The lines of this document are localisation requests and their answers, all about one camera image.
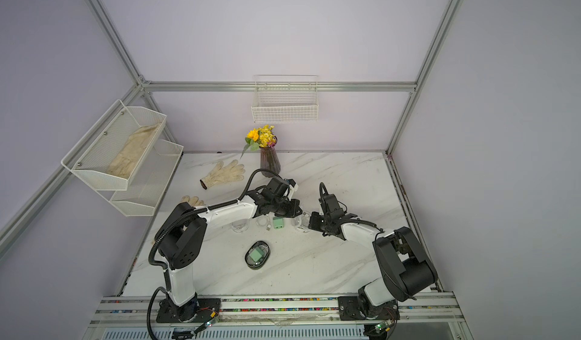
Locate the beige glove in basket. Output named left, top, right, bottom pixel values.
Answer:
left=106, top=124, right=160, bottom=179

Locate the lower white mesh basket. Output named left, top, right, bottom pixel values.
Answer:
left=109, top=139, right=183, bottom=217

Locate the green charger plug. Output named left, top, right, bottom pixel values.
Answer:
left=250, top=247, right=265, bottom=264
left=272, top=217, right=284, bottom=230

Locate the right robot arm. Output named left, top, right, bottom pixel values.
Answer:
left=309, top=183, right=438, bottom=322

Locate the clear round case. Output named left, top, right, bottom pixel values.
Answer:
left=291, top=212, right=311, bottom=234
left=231, top=220, right=250, bottom=234

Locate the dark ribbed vase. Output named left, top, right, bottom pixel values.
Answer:
left=260, top=146, right=281, bottom=178

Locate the upper white mesh basket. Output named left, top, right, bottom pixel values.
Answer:
left=61, top=100, right=166, bottom=191

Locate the white wire wall basket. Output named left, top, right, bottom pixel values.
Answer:
left=251, top=75, right=319, bottom=124

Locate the green charger plug centre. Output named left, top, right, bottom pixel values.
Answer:
left=272, top=217, right=284, bottom=230

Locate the white mesh basket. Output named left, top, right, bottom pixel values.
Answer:
left=109, top=139, right=183, bottom=217
left=61, top=100, right=166, bottom=191

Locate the aluminium cage frame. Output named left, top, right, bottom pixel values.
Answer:
left=0, top=0, right=473, bottom=259

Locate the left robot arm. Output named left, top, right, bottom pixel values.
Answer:
left=146, top=168, right=302, bottom=339

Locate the white fabric glove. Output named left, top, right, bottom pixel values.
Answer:
left=200, top=159, right=245, bottom=190

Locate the green charger plug front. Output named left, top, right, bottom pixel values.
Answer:
left=250, top=247, right=265, bottom=264

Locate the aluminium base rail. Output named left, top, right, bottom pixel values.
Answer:
left=89, top=293, right=466, bottom=327

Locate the beige leather glove table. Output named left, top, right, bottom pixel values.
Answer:
left=181, top=196, right=204, bottom=207

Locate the yellow flower bouquet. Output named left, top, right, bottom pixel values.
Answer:
left=241, top=125, right=278, bottom=157

